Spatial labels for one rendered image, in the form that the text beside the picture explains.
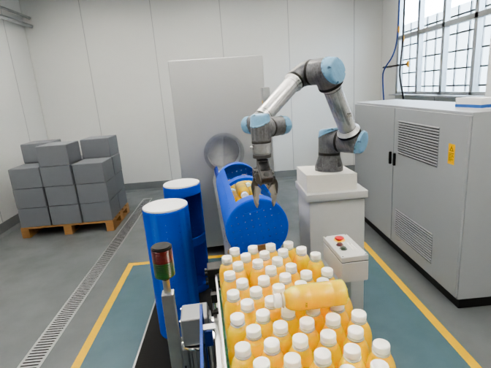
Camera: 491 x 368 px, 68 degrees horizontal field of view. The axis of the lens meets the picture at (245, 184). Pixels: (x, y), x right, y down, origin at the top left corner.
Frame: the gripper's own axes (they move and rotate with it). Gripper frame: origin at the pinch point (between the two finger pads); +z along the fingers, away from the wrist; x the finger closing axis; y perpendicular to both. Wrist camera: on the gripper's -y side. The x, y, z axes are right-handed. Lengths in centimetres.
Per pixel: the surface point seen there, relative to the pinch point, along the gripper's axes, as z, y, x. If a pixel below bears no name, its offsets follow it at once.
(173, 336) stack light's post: 31, -32, 37
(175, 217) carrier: 26, 74, 42
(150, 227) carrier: 31, 76, 58
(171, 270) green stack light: 7.4, -32.3, 35.5
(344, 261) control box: 16.8, -22.5, -23.3
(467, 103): -26, 109, -168
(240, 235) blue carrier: 17.9, 15.2, 9.4
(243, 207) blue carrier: 4.7, 15.1, 7.2
